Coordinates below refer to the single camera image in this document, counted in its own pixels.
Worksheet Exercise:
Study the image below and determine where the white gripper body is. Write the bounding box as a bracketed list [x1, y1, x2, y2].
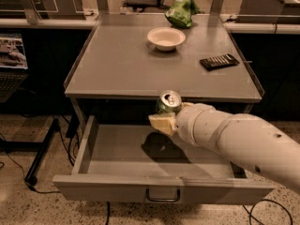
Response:
[175, 103, 219, 146]

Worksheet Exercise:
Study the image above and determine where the green soda can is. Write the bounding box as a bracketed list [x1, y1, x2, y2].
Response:
[157, 90, 182, 113]

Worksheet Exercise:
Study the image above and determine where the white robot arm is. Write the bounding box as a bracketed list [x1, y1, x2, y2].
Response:
[149, 103, 300, 193]

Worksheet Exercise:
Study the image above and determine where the open grey top drawer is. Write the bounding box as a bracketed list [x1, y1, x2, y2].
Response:
[53, 116, 274, 204]

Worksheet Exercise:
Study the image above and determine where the black snack bar wrapper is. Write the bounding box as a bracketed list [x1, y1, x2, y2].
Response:
[200, 53, 239, 71]

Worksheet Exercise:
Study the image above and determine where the white bowl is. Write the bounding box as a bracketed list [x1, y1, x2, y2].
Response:
[147, 27, 186, 52]

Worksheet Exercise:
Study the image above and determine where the green chip bag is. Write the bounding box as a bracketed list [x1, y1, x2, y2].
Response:
[165, 0, 201, 29]

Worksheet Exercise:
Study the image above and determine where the black desk leg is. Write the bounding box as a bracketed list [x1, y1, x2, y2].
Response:
[24, 118, 59, 187]

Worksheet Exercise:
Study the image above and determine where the black drawer handle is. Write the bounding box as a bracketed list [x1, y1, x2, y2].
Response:
[145, 188, 181, 203]

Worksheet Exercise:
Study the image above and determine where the black cable under drawer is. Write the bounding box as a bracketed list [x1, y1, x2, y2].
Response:
[104, 201, 112, 225]

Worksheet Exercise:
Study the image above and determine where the black floor cable right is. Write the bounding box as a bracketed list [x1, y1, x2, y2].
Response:
[242, 199, 294, 225]

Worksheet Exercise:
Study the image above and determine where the black floor cable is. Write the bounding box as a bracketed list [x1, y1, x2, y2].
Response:
[0, 131, 60, 195]
[242, 199, 294, 225]

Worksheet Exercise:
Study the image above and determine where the black floor cable left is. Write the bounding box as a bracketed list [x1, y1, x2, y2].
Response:
[0, 131, 60, 195]

